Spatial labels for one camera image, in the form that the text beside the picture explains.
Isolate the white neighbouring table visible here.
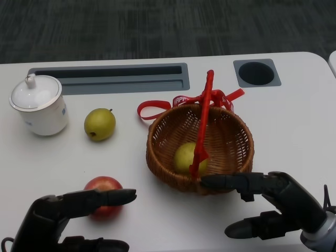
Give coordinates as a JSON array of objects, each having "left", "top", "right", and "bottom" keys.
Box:
[{"left": 328, "top": 49, "right": 336, "bottom": 79}]

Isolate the green pear with stem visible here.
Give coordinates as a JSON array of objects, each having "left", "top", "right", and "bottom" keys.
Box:
[{"left": 83, "top": 108, "right": 117, "bottom": 142}]

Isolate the white ceramic cup lid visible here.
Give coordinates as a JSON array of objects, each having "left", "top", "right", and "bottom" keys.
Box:
[{"left": 9, "top": 73, "right": 63, "bottom": 111}]

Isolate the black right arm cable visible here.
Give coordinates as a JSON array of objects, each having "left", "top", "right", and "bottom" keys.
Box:
[{"left": 323, "top": 184, "right": 336, "bottom": 216}]

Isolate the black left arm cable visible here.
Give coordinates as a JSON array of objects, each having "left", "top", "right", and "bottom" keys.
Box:
[{"left": 1, "top": 237, "right": 14, "bottom": 252}]

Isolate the red apple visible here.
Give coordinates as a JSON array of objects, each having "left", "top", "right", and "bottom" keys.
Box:
[{"left": 83, "top": 176, "right": 124, "bottom": 221}]

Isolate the red printed ribbon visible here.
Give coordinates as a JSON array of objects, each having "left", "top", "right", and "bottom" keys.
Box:
[{"left": 136, "top": 88, "right": 245, "bottom": 122}]

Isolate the grey slotted table tray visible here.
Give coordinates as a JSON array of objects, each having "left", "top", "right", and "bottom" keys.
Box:
[{"left": 27, "top": 62, "right": 190, "bottom": 96}]

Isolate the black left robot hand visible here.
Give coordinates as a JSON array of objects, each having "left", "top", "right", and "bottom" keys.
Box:
[{"left": 10, "top": 188, "right": 137, "bottom": 252}]

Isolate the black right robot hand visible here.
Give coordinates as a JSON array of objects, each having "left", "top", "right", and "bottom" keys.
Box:
[{"left": 201, "top": 172, "right": 328, "bottom": 240}]

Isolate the grey round cup holder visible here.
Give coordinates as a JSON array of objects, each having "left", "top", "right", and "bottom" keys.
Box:
[{"left": 233, "top": 58, "right": 282, "bottom": 88}]

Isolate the brown wicker basket red handle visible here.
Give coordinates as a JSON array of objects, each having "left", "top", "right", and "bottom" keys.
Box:
[{"left": 145, "top": 69, "right": 255, "bottom": 195}]

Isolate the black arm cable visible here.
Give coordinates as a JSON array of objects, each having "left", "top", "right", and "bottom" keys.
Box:
[
  {"left": 323, "top": 184, "right": 336, "bottom": 216},
  {"left": 1, "top": 237, "right": 14, "bottom": 252}
]

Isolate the yellow-green pear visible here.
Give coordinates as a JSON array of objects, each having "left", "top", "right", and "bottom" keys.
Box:
[{"left": 173, "top": 142, "right": 209, "bottom": 175}]

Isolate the white ceramic cup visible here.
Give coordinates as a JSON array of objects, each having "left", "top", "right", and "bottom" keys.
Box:
[{"left": 10, "top": 93, "right": 69, "bottom": 137}]

